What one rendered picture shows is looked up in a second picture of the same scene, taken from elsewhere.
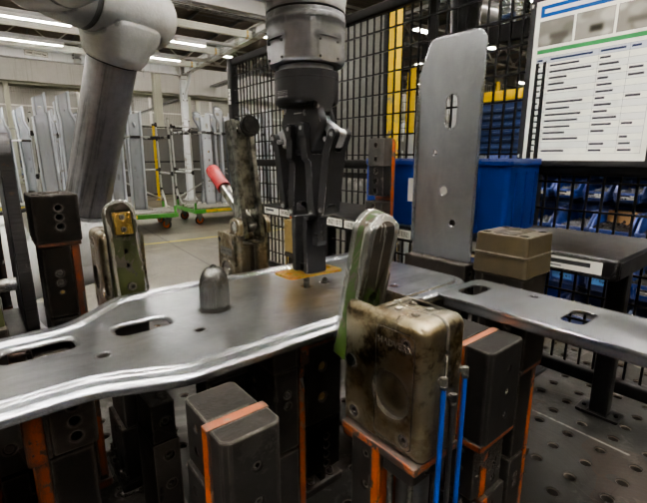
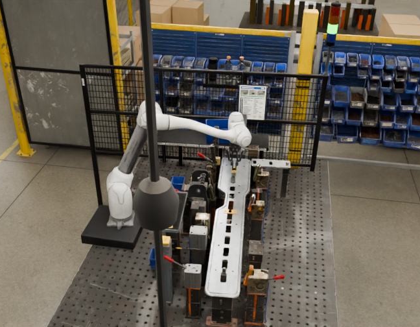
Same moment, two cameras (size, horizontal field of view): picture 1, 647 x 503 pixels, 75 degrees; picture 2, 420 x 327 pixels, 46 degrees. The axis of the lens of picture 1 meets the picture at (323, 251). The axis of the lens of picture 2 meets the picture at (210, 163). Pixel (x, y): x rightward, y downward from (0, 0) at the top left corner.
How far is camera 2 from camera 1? 322 cm
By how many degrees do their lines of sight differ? 46
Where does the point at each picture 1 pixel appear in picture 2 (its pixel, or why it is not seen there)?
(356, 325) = (258, 177)
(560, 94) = (246, 105)
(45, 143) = not seen: outside the picture
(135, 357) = (242, 191)
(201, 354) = (246, 187)
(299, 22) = not seen: hidden behind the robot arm
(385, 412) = (263, 185)
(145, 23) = not seen: hidden behind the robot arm
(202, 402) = (254, 191)
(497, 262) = (253, 154)
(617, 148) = (258, 117)
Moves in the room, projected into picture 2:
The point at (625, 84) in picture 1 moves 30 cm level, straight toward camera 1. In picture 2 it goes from (259, 105) to (270, 122)
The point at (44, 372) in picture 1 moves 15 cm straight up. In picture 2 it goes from (239, 196) to (240, 177)
